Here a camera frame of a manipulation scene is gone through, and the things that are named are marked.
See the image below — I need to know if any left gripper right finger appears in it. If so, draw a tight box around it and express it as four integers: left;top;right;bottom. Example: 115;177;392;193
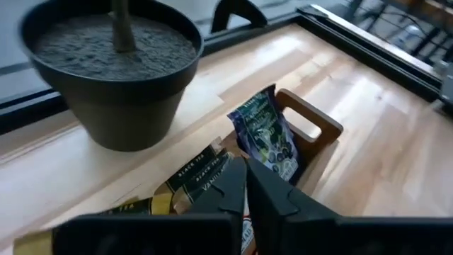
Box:
246;158;453;255

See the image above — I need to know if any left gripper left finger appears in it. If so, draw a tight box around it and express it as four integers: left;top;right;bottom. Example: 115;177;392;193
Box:
52;157;248;255

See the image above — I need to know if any yellow lime twist tea sachet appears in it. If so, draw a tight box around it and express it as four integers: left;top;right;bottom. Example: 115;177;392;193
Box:
13;229;55;255
94;193;175;217

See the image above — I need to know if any purple blackcurrant tea sachet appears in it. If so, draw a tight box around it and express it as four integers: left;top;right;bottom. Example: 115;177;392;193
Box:
226;84;302;185

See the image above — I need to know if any wooden three-compartment box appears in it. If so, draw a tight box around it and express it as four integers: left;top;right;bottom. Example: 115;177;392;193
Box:
151;88;344;255

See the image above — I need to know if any green plant in black pot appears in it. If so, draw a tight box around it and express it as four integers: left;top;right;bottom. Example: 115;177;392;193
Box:
19;0;205;152

